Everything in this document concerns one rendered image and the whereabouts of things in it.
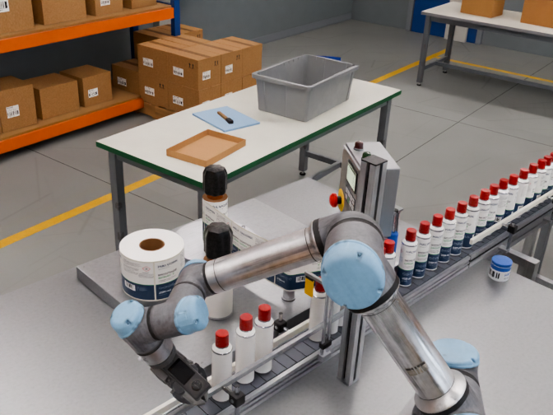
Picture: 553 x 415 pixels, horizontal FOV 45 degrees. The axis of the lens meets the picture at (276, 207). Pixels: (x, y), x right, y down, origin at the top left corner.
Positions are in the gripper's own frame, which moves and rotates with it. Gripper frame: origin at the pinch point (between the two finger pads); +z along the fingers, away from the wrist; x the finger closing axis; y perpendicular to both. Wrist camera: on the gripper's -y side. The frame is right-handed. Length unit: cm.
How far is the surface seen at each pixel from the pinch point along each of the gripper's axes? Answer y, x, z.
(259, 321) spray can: 5.0, -24.4, 2.3
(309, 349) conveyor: 4.3, -31.5, 25.4
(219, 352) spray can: 2.8, -10.7, -4.2
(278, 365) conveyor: 5.1, -21.7, 20.0
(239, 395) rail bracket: -4.9, -6.0, 2.7
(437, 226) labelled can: 5, -94, 40
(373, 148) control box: -6, -71, -20
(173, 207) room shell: 245, -104, 132
